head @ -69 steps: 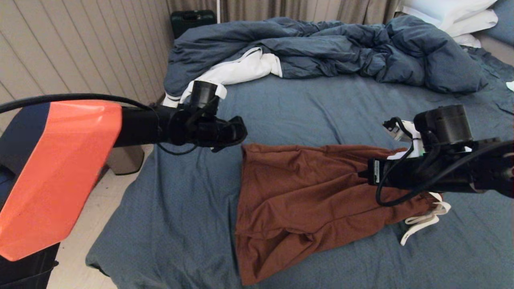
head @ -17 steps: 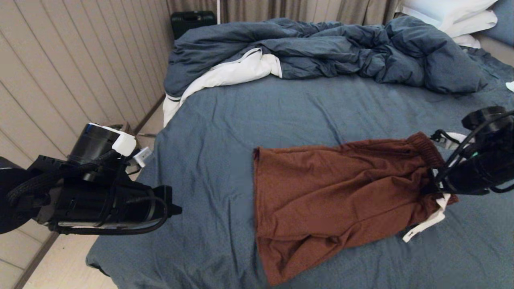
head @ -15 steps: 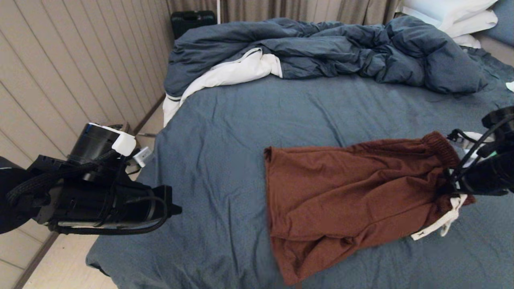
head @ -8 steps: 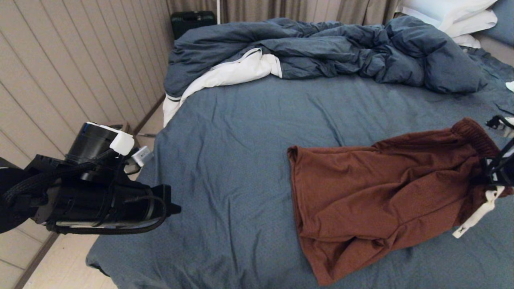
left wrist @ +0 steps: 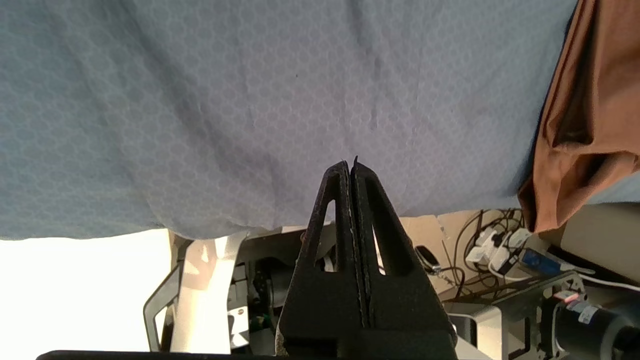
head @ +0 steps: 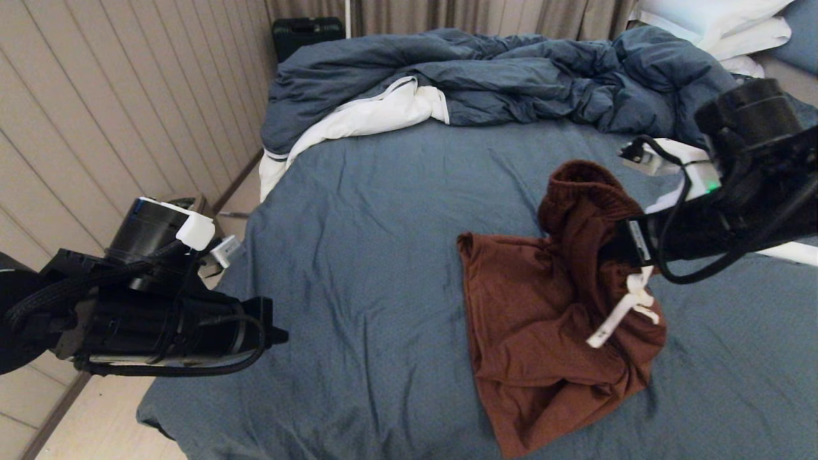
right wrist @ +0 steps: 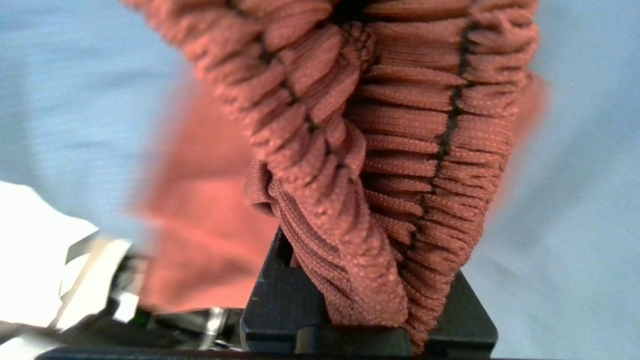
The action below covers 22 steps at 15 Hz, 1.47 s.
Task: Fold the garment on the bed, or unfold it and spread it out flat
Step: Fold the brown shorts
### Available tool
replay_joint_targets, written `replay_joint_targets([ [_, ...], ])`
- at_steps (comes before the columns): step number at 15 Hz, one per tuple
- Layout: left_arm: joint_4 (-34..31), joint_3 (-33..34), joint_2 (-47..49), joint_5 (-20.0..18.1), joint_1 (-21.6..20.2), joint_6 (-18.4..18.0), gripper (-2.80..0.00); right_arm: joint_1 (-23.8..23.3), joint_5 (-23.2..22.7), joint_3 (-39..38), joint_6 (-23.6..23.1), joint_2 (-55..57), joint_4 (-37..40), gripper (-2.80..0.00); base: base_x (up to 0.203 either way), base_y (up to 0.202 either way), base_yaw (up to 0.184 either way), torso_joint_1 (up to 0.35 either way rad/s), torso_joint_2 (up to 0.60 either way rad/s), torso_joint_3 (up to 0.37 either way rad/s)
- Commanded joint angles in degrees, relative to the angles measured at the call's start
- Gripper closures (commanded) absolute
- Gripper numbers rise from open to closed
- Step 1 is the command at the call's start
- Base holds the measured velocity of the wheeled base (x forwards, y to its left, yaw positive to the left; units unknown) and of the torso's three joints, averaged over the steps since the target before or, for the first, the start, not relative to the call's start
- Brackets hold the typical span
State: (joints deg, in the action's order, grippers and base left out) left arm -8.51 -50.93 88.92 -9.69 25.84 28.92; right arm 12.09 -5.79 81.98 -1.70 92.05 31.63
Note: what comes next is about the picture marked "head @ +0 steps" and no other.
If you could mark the beige curtain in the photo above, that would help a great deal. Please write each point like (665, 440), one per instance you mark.
(447, 14)

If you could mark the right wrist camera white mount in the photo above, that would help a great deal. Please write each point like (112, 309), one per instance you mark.
(735, 134)

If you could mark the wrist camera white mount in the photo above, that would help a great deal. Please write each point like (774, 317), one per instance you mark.
(166, 233)
(735, 134)

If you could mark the blue bed sheet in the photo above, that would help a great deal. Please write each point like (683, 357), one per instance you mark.
(383, 255)

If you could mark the white flat box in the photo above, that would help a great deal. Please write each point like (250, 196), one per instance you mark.
(792, 253)

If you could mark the white vertical pole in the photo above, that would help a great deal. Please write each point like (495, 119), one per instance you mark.
(347, 16)

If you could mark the white duvet lining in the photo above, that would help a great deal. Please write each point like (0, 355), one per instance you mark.
(370, 115)

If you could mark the brown elastic-waist shorts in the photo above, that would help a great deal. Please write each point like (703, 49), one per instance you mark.
(549, 319)

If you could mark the large white pillow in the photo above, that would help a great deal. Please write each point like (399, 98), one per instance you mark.
(703, 14)

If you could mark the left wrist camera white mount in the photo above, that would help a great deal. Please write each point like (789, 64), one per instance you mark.
(166, 233)

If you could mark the brown square trash bin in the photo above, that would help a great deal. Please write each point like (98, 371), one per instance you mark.
(198, 207)

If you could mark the black suitcase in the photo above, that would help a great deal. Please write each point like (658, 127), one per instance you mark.
(307, 35)

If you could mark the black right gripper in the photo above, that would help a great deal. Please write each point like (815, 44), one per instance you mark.
(722, 230)

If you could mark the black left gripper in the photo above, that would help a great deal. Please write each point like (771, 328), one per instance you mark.
(160, 326)

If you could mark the blue pillow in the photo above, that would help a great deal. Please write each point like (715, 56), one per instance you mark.
(802, 29)

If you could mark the crumpled blue duvet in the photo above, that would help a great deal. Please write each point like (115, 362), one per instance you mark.
(511, 71)

